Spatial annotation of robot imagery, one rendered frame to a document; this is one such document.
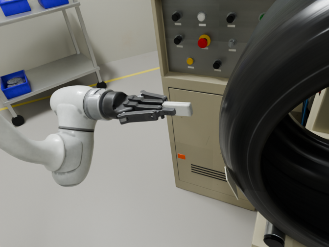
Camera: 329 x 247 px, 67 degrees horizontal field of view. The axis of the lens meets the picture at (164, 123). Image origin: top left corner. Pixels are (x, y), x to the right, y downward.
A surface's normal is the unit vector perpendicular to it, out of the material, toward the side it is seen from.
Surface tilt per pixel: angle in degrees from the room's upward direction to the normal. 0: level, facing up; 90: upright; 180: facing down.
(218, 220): 0
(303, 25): 58
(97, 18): 90
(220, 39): 90
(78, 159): 74
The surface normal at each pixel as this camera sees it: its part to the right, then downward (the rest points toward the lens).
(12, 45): 0.33, 0.57
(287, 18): -0.80, -0.49
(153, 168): -0.11, -0.77
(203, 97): -0.42, 0.61
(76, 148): 0.73, -0.09
